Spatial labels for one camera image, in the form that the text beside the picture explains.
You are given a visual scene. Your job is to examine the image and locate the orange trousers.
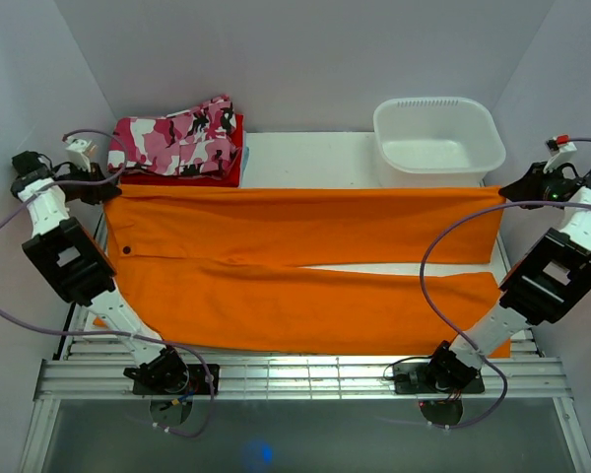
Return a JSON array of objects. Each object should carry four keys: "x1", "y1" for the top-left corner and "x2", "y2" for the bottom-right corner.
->
[{"x1": 104, "y1": 184, "x2": 502, "y2": 356}]

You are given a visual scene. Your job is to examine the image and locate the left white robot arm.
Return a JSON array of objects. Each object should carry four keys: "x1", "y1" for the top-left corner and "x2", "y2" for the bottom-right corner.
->
[{"x1": 11, "y1": 151, "x2": 190, "y2": 394}]

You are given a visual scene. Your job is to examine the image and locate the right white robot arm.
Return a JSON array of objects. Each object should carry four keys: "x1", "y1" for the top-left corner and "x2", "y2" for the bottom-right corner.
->
[{"x1": 425, "y1": 163, "x2": 591, "y2": 391}]

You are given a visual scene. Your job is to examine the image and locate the red folded trousers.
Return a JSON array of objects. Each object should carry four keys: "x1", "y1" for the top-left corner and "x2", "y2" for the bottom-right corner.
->
[{"x1": 119, "y1": 113, "x2": 244, "y2": 189}]

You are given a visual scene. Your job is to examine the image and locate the pink camouflage folded trousers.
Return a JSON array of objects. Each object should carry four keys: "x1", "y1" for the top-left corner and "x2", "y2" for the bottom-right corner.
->
[{"x1": 107, "y1": 95, "x2": 244, "y2": 181}]

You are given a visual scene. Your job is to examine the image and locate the light blue folded trousers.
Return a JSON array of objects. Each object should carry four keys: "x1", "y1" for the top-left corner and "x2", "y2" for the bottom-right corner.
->
[{"x1": 239, "y1": 131, "x2": 250, "y2": 187}]

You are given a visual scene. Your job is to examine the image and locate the white plastic basin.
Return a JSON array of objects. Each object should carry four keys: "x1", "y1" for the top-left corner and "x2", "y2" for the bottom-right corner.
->
[{"x1": 372, "y1": 97, "x2": 506, "y2": 188}]

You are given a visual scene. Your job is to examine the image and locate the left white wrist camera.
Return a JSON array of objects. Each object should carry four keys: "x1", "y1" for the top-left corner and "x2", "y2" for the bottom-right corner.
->
[{"x1": 64, "y1": 137, "x2": 98, "y2": 171}]

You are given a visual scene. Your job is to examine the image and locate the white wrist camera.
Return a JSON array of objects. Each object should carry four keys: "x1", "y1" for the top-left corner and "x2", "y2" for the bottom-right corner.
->
[
  {"x1": 64, "y1": 137, "x2": 98, "y2": 171},
  {"x1": 543, "y1": 135, "x2": 577, "y2": 173}
]

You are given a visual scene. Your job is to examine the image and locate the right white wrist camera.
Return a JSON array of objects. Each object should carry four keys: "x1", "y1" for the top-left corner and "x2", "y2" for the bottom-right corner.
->
[{"x1": 543, "y1": 135, "x2": 577, "y2": 173}]

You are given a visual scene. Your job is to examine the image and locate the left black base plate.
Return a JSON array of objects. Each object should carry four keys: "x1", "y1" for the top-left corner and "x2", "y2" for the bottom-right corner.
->
[{"x1": 131, "y1": 364, "x2": 220, "y2": 396}]

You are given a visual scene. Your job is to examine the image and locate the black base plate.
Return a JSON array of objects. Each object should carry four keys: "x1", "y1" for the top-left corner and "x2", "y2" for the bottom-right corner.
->
[
  {"x1": 384, "y1": 360, "x2": 486, "y2": 395},
  {"x1": 131, "y1": 364, "x2": 220, "y2": 396}
]

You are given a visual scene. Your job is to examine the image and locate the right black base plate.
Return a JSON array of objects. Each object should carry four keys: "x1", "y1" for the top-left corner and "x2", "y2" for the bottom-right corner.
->
[{"x1": 384, "y1": 360, "x2": 486, "y2": 395}]

